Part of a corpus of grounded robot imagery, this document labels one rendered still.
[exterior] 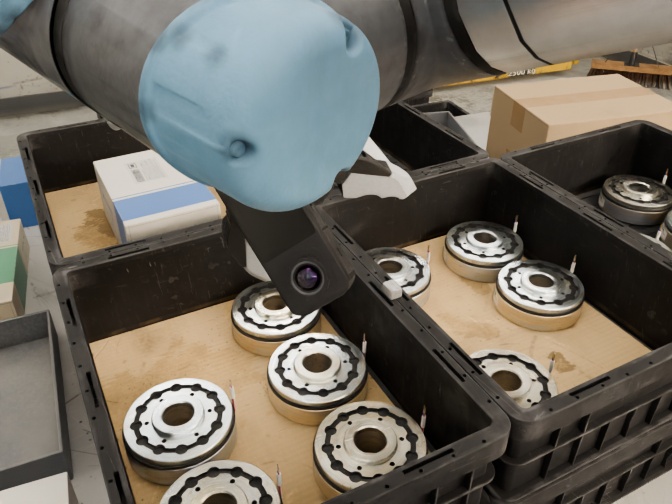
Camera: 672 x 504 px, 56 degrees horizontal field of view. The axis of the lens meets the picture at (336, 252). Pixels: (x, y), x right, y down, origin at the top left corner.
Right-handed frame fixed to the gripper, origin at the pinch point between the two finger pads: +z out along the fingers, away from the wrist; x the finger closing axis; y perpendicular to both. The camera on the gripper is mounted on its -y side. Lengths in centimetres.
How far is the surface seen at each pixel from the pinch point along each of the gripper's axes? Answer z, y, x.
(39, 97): 163, 262, 152
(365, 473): 6.8, -16.7, 8.5
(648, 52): 337, 182, -157
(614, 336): 32.5, -11.8, -17.1
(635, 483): 35.1, -26.4, -10.4
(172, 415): 4.3, -4.1, 23.4
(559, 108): 69, 37, -36
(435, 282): 30.5, 4.2, -2.1
